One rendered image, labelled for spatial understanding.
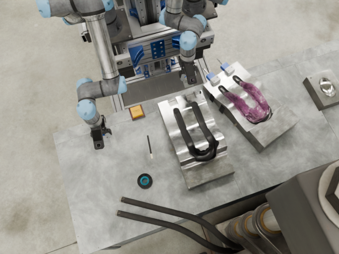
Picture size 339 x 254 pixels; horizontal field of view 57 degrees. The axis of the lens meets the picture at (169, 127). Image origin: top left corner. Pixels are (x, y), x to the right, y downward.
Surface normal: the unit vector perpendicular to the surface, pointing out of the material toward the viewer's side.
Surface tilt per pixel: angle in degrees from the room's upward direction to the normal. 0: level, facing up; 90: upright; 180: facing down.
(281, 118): 0
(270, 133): 0
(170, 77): 0
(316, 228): 90
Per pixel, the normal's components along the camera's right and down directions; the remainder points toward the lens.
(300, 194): -0.94, 0.32
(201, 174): -0.04, -0.35
